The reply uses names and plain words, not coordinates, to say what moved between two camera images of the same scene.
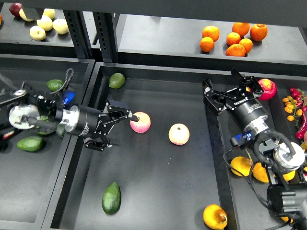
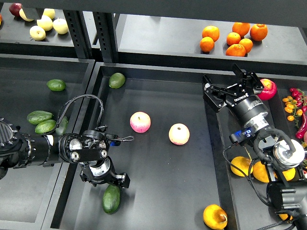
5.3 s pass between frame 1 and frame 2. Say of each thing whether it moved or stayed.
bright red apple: stayed
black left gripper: moved
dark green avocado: stayed
